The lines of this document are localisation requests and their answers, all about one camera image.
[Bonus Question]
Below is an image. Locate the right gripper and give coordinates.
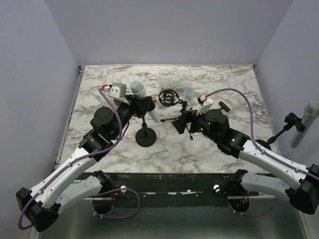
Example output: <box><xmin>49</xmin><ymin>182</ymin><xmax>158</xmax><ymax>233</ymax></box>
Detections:
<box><xmin>172</xmin><ymin>105</ymin><xmax>220</xmax><ymax>143</ymax></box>

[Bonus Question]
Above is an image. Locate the silver microphone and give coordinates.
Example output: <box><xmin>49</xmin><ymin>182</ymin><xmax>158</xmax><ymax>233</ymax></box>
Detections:
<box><xmin>290</xmin><ymin>101</ymin><xmax>319</xmax><ymax>148</ymax></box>

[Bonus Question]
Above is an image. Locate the white microphone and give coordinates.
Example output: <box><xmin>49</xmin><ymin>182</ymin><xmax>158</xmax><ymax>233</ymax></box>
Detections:
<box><xmin>129</xmin><ymin>80</ymin><xmax>160</xmax><ymax>123</ymax></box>

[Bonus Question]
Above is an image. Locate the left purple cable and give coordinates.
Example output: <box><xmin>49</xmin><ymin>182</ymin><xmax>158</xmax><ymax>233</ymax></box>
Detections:
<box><xmin>17</xmin><ymin>84</ymin><xmax>141</xmax><ymax>230</ymax></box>

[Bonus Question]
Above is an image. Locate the clear screw organizer box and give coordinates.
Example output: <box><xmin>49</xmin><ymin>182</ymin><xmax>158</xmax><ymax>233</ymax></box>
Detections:
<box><xmin>159</xmin><ymin>70</ymin><xmax>193</xmax><ymax>105</ymax></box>

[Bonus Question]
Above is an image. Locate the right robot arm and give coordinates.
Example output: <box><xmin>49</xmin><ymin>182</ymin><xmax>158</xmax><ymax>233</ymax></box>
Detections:
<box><xmin>172</xmin><ymin>110</ymin><xmax>319</xmax><ymax>215</ymax></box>

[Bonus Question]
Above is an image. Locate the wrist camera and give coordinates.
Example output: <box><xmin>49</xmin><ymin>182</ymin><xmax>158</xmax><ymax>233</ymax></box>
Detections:
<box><xmin>196</xmin><ymin>96</ymin><xmax>214</xmax><ymax>116</ymax></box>
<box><xmin>108</xmin><ymin>83</ymin><xmax>127</xmax><ymax>99</ymax></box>

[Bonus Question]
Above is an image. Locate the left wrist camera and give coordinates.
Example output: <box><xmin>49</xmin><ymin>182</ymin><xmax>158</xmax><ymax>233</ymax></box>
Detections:
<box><xmin>108</xmin><ymin>83</ymin><xmax>127</xmax><ymax>99</ymax></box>

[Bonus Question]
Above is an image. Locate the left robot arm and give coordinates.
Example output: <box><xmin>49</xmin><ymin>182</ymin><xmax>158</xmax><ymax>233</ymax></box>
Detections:
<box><xmin>15</xmin><ymin>95</ymin><xmax>155</xmax><ymax>232</ymax></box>

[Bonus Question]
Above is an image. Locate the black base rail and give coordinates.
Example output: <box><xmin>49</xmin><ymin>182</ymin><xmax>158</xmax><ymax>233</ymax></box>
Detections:
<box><xmin>79</xmin><ymin>171</ymin><xmax>250</xmax><ymax>208</ymax></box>

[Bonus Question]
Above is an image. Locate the black round-base mic stand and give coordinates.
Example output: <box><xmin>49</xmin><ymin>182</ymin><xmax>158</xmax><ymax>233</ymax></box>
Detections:
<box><xmin>136</xmin><ymin>116</ymin><xmax>157</xmax><ymax>147</ymax></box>

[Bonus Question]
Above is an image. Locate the black T-handle tool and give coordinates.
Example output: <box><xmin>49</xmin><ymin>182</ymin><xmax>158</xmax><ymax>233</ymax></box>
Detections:
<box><xmin>219</xmin><ymin>101</ymin><xmax>230</xmax><ymax>112</ymax></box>

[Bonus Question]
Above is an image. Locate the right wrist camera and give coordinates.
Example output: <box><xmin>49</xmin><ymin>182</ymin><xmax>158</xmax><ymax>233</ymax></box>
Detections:
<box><xmin>196</xmin><ymin>96</ymin><xmax>214</xmax><ymax>116</ymax></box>

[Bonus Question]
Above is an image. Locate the black right mic stand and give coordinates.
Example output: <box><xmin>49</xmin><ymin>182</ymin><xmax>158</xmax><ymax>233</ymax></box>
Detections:
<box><xmin>256</xmin><ymin>113</ymin><xmax>306</xmax><ymax>150</ymax></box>

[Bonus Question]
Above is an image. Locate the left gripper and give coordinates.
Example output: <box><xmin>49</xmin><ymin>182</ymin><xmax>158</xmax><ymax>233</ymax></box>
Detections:
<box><xmin>111</xmin><ymin>94</ymin><xmax>151</xmax><ymax>139</ymax></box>

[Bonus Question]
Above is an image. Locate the black shock-mount tripod stand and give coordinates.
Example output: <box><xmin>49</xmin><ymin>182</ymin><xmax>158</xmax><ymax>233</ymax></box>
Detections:
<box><xmin>157</xmin><ymin>90</ymin><xmax>194</xmax><ymax>140</ymax></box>

